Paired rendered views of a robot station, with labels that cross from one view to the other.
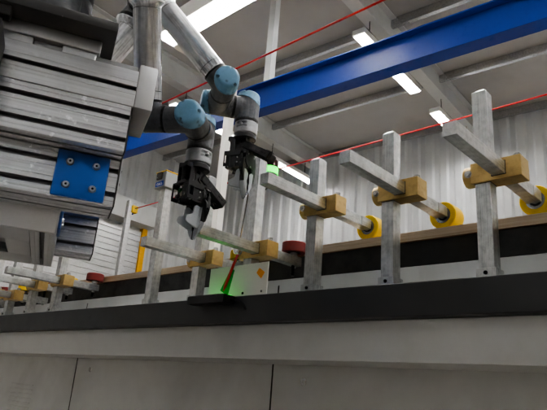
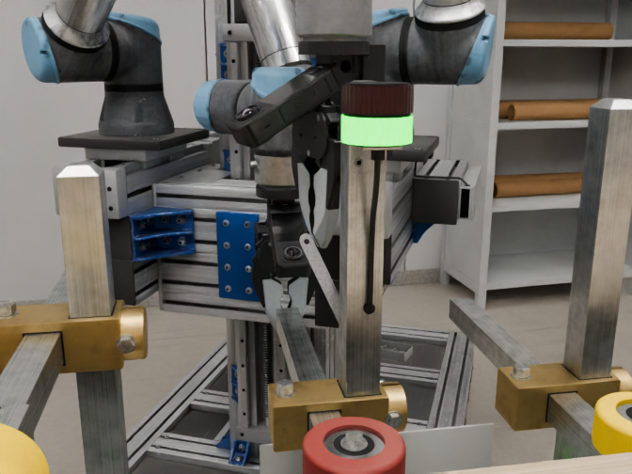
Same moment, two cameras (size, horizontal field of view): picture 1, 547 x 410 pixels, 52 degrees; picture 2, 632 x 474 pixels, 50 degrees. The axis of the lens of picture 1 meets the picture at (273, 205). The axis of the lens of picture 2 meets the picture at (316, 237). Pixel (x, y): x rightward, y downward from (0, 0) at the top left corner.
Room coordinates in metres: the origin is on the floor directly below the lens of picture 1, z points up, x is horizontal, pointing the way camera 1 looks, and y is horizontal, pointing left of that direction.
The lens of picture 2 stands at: (2.05, -0.47, 1.20)
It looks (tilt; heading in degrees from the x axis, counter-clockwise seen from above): 15 degrees down; 126
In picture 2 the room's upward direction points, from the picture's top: straight up
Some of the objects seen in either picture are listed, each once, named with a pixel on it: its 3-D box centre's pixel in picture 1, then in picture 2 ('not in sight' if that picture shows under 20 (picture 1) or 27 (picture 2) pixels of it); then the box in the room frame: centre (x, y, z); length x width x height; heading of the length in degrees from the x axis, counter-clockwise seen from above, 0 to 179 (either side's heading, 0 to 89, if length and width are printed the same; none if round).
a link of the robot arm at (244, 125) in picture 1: (245, 130); (332, 20); (1.65, 0.11, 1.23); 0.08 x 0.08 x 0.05
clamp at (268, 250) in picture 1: (257, 251); (337, 413); (1.71, 0.04, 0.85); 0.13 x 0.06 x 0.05; 46
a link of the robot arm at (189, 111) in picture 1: (186, 119); (243, 106); (1.39, 0.26, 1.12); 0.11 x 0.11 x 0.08; 81
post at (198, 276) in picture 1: (203, 240); (591, 330); (1.89, 0.24, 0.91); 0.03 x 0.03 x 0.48; 46
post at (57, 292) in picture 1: (60, 274); not in sight; (2.59, 0.95, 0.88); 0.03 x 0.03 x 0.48; 46
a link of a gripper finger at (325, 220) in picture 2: (241, 186); (343, 206); (1.67, 0.11, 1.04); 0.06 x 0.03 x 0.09; 66
